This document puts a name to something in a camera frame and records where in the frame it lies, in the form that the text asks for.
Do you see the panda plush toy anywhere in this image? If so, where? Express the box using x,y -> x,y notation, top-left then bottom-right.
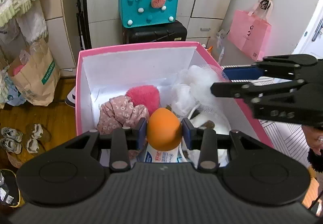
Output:
189,110 -> 232,164

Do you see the pink fluffy puff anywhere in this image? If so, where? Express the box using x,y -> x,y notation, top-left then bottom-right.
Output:
126,85 -> 160,116

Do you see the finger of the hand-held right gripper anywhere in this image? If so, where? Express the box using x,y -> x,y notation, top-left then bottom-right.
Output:
211,79 -> 308,103
223,54 -> 317,79

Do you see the pink cardboard box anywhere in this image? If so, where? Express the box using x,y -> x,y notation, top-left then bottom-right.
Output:
76,41 -> 274,150

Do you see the orange makeup sponge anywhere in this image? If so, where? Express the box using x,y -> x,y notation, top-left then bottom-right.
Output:
147,108 -> 183,150

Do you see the white door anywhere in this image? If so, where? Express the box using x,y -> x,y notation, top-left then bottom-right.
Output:
292,8 -> 323,58

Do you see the beige wooden cabinet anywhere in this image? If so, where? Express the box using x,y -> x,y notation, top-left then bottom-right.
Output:
42,0 -> 87,71

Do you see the pink floral cloth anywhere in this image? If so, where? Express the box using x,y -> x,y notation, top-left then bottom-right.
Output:
96,96 -> 150,135

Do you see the blue patterned bag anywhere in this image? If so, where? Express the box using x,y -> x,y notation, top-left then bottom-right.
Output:
0,68 -> 26,106

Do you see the person's right hand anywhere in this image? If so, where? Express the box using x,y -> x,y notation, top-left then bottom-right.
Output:
301,125 -> 323,156

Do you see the white mesh bath sponge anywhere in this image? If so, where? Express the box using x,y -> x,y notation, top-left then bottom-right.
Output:
172,65 -> 229,116

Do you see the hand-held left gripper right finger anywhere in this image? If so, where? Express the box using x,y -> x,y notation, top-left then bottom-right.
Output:
182,118 -> 263,172

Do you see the pink paper bag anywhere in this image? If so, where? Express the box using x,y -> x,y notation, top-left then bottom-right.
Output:
228,2 -> 272,61

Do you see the brown white slipper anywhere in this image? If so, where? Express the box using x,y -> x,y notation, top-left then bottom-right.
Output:
25,138 -> 44,153
26,124 -> 52,140

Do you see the black pole stand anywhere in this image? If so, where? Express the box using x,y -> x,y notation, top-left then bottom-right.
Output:
75,0 -> 92,49

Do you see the black suitcase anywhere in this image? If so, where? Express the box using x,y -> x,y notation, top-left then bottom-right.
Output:
122,20 -> 188,44

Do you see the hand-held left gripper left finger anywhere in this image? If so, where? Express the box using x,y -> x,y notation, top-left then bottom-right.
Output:
64,118 -> 147,172

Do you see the brown paper bag green label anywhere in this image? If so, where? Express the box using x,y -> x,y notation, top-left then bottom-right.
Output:
7,37 -> 61,107

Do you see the blue wet wipes pack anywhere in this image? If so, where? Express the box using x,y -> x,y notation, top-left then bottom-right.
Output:
144,144 -> 182,163

